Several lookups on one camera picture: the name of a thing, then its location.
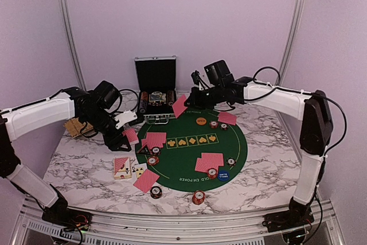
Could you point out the single red-backed playing card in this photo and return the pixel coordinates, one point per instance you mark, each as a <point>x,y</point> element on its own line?
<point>146,142</point>

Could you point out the dark 100 chips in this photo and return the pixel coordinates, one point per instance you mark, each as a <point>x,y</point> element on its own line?
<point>224,126</point>
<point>156,150</point>
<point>231,162</point>

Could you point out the orange round dealer button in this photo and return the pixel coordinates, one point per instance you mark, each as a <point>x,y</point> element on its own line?
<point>201,121</point>

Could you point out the aluminium poker chip case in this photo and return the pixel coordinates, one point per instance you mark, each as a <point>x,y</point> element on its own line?
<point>156,74</point>

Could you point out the blue small blind button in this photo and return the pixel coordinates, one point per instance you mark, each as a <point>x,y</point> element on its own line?
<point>223,175</point>

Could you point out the aluminium frame post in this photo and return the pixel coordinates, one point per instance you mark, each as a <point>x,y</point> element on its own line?
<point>71,44</point>
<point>295,22</point>

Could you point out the blue card deck in case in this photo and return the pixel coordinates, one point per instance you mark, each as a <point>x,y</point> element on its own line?
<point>157,98</point>

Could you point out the black triangular all-in button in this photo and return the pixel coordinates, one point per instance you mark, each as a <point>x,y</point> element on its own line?
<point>144,150</point>

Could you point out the red 5 chips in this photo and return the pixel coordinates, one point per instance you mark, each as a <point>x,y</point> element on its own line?
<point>213,124</point>
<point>212,173</point>
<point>153,160</point>

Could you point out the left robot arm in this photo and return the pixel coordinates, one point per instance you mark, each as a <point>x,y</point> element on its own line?
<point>18,121</point>

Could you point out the round green poker mat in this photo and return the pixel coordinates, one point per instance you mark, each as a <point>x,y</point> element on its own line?
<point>186,141</point>

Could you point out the right aluminium frame post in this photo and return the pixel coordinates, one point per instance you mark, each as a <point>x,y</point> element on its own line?
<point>295,22</point>

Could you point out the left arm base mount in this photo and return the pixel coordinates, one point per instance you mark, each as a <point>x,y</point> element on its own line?
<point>69,218</point>

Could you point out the brown purple chip row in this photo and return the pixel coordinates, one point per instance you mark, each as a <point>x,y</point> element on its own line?
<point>143,102</point>

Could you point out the card deck box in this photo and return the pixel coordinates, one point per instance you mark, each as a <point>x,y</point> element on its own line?
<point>122,168</point>

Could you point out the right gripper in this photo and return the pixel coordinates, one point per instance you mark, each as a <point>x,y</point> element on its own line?
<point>193,100</point>

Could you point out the red-backed card off mat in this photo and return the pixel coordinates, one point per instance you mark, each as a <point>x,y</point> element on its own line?
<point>146,180</point>

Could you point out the red-backed card seat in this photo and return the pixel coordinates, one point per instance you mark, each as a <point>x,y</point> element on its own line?
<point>203,165</point>

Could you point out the left aluminium frame post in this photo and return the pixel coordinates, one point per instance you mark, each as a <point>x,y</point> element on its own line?
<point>71,44</point>

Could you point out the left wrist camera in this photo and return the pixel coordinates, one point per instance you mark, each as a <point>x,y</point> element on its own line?
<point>124,117</point>

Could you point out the dark 100 chip stack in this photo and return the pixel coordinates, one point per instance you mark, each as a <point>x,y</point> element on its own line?
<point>156,192</point>

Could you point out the five of clubs card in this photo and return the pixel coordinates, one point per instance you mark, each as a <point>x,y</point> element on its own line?
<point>138,170</point>

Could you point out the red 5 chip stack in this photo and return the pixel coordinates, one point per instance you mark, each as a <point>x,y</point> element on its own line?
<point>198,197</point>

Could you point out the red-backed card deck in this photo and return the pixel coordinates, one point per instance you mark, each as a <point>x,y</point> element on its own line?
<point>131,136</point>

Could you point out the red 5 chips top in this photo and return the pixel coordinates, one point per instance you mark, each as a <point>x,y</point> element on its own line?
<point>213,124</point>

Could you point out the woven bamboo tray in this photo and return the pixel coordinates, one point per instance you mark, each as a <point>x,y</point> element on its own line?
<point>76,129</point>

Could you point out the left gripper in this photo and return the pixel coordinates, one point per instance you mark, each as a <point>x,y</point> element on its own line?
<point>113,141</point>

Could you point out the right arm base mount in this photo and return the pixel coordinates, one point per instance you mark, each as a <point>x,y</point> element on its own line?
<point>279,221</point>

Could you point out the dark brown chip row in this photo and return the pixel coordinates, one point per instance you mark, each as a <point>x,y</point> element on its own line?
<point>171,98</point>

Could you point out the dark 100 chips top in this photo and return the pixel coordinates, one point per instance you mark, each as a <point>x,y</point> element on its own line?
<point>224,126</point>

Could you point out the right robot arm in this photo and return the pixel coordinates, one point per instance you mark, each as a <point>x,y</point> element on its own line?
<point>311,109</point>

